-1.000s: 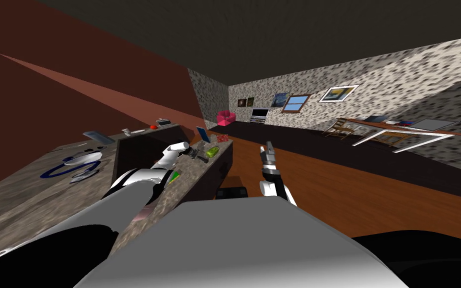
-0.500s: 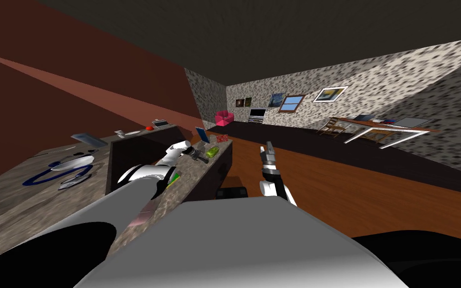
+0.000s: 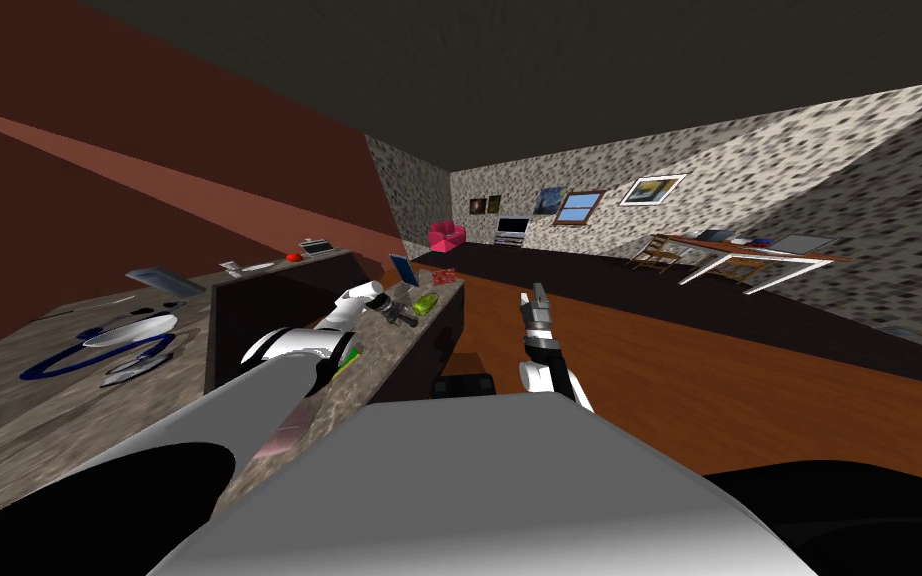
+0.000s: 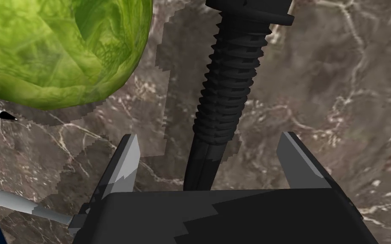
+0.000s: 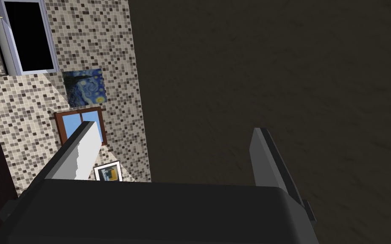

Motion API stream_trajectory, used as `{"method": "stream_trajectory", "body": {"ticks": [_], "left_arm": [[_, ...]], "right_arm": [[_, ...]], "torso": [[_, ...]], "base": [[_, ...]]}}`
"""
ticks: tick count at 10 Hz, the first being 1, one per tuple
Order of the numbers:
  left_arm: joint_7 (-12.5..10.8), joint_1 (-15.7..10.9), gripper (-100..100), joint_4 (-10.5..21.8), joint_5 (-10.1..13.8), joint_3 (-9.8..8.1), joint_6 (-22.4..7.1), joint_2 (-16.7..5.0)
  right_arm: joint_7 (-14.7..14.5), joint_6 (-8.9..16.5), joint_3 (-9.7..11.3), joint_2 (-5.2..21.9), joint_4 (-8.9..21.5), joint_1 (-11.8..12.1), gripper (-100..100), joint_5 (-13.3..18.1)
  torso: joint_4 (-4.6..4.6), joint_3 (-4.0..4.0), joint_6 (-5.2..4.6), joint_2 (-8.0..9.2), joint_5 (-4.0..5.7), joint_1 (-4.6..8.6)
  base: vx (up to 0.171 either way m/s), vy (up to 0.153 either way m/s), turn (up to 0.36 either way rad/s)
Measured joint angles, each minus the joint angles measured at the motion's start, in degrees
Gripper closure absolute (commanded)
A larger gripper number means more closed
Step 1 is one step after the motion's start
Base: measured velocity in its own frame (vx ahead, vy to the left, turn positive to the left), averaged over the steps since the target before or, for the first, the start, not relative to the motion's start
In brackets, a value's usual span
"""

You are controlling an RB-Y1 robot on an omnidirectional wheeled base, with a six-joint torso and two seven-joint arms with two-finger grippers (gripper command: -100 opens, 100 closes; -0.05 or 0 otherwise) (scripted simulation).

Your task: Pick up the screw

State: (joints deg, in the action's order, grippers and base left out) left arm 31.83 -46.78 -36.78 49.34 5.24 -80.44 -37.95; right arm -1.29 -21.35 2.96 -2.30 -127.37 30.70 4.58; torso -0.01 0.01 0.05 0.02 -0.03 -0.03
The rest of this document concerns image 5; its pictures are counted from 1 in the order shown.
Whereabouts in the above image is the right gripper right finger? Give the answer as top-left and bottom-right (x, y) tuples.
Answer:
(249, 128), (304, 206)

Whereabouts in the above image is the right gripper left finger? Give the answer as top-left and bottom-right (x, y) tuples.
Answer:
(34, 120), (103, 185)

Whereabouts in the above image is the brown framed window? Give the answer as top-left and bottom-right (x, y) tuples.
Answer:
(53, 106), (108, 147)

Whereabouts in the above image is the white framed abstract picture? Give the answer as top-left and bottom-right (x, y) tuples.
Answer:
(93, 161), (123, 182)

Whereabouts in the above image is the blue swirl night sky painting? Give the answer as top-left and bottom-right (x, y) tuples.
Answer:
(62, 68), (108, 108)

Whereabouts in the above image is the grey framed dark doorway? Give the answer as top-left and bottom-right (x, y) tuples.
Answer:
(0, 0), (60, 76)

